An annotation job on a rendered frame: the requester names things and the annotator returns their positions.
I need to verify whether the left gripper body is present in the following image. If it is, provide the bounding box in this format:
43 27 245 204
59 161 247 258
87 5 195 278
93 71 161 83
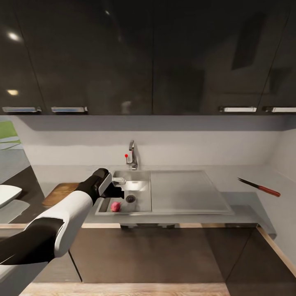
100 185 122 198

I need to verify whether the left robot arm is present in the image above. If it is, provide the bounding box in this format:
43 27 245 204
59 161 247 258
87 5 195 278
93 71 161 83
0 169 126 296

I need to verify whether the cutting board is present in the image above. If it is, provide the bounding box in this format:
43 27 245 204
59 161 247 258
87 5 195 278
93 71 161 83
42 183 79 206

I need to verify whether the vidalia onion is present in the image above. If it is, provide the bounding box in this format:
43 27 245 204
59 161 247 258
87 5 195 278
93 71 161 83
111 202 120 212

